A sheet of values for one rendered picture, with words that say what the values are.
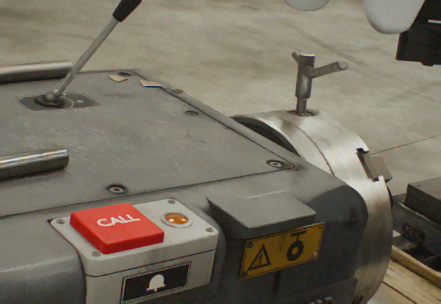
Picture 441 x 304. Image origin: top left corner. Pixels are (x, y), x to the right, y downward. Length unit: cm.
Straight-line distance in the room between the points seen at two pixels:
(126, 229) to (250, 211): 15
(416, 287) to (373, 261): 43
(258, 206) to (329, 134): 34
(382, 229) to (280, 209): 33
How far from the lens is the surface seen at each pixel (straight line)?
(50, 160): 82
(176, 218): 76
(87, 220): 71
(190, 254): 74
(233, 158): 92
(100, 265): 68
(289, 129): 111
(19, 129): 93
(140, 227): 71
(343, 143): 114
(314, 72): 107
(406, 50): 38
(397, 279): 156
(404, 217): 178
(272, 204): 83
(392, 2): 30
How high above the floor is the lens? 159
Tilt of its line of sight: 20 degrees down
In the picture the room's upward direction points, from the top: 10 degrees clockwise
